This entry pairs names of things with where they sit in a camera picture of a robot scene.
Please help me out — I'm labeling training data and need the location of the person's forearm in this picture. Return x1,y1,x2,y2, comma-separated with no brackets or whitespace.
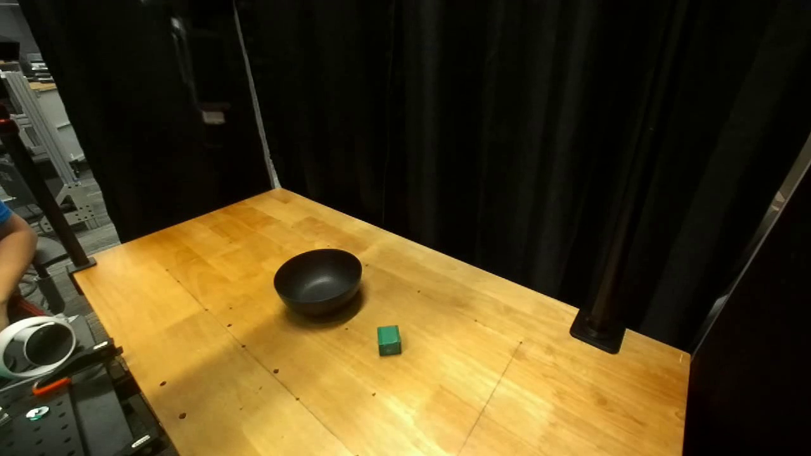
0,200,38,330

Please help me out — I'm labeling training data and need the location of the black bowl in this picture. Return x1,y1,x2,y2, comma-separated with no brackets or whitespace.
274,248,364,318

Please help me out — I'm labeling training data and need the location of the green cube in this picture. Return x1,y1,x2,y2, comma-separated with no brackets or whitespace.
377,325,403,357

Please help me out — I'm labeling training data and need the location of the black curtain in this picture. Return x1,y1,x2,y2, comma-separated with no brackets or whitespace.
19,0,811,353

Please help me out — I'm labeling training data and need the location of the black panel with silver edge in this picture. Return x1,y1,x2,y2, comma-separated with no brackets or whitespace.
683,132,811,456

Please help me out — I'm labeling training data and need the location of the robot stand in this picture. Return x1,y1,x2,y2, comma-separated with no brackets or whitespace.
0,355,173,456

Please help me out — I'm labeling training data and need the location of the hand controller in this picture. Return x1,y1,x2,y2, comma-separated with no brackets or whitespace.
0,315,122,381

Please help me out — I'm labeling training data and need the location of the black pole with base plate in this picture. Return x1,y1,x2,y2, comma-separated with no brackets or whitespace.
569,95,674,355
0,117,98,275

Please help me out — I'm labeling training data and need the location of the aluminium frame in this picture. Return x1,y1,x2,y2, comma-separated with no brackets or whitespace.
0,68,97,230

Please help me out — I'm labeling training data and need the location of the orange clamp handle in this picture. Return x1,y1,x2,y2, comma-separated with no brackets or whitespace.
32,377,72,397

